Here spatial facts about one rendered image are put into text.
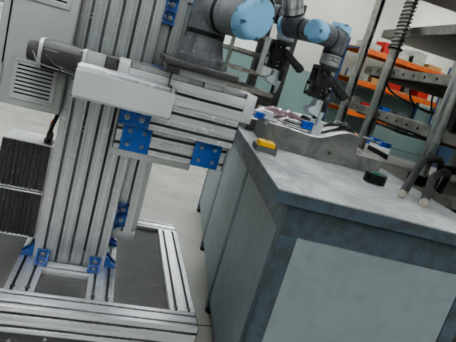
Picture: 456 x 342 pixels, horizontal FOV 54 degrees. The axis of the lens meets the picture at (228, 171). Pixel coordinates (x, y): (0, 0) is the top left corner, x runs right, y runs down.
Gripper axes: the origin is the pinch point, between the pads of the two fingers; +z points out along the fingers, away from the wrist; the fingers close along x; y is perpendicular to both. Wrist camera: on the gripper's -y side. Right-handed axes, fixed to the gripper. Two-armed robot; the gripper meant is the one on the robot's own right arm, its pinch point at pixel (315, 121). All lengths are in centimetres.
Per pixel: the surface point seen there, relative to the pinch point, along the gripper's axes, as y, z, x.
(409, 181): -33.7, 9.9, 17.4
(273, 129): 12.1, 8.1, -10.0
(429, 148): -61, 0, -22
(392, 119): -67, -7, -76
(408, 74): -67, -32, -76
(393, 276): -20, 33, 50
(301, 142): -0.5, 10.3, -10.0
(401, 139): -69, 2, -64
